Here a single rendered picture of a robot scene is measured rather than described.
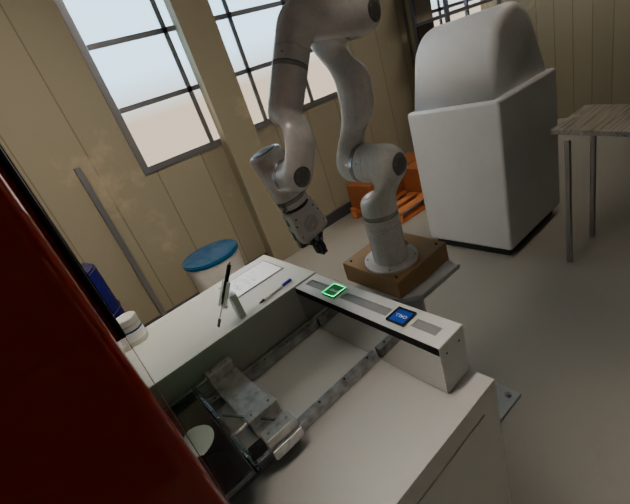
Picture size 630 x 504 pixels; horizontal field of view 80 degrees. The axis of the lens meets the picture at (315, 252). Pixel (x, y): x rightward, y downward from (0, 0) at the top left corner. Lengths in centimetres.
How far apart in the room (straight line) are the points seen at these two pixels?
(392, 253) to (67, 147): 258
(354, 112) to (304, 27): 26
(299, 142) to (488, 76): 189
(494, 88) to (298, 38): 179
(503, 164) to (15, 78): 318
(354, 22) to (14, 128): 263
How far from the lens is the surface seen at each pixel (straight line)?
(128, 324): 134
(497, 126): 260
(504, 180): 271
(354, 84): 112
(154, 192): 337
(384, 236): 125
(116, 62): 339
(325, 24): 106
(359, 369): 104
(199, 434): 102
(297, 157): 88
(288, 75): 97
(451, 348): 92
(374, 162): 112
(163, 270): 348
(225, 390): 112
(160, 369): 119
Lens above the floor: 156
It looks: 25 degrees down
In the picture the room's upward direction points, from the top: 19 degrees counter-clockwise
